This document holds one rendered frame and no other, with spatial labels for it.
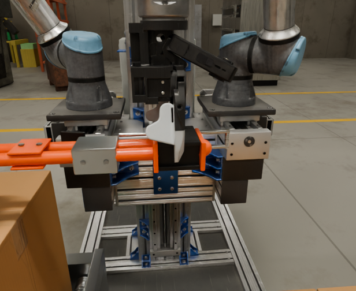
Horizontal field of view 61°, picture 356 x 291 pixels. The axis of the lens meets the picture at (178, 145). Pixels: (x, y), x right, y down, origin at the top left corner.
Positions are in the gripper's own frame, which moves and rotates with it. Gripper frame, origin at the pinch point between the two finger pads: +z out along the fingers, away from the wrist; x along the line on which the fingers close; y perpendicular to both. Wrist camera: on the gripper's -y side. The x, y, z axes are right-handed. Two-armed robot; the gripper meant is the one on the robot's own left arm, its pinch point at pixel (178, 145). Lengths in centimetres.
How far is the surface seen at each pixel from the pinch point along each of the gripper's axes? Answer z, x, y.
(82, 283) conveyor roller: 55, -24, 27
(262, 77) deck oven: 93, -597, -247
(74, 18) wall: -32, -1139, 254
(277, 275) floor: 110, -72, -63
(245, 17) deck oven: -29, -597, -199
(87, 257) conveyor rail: 50, -31, 26
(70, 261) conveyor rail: 50, -29, 31
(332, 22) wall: -17, -1137, -712
